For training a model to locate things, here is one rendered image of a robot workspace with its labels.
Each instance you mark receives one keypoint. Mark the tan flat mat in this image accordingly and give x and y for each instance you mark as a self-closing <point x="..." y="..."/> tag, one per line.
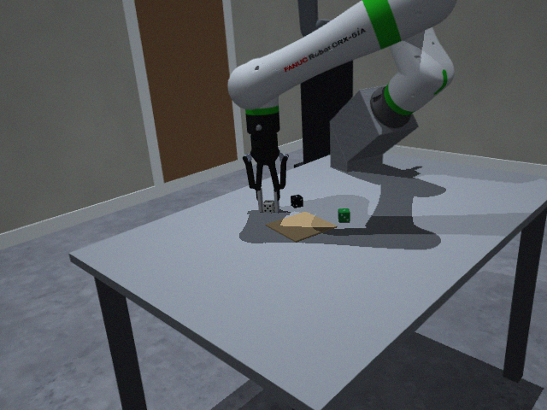
<point x="301" y="226"/>

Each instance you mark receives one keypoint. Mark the green die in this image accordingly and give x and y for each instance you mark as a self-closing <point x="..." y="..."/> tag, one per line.
<point x="344" y="215"/>

